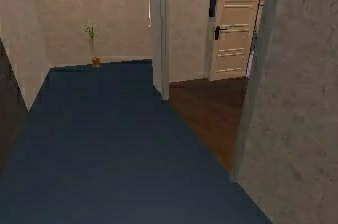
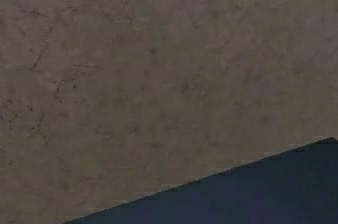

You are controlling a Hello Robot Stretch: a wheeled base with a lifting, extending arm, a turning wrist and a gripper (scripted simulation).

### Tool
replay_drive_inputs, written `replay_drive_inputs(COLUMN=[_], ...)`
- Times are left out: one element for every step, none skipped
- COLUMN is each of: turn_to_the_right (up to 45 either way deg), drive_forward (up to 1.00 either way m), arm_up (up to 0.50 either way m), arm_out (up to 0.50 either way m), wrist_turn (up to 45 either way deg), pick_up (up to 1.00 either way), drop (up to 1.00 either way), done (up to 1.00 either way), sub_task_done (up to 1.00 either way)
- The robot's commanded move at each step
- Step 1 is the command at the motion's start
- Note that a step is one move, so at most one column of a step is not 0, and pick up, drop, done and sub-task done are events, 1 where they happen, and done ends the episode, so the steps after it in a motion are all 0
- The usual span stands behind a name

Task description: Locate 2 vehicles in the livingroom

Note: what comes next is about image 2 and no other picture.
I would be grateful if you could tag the dark blue table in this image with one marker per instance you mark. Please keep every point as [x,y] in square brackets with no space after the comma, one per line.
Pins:
[277,193]

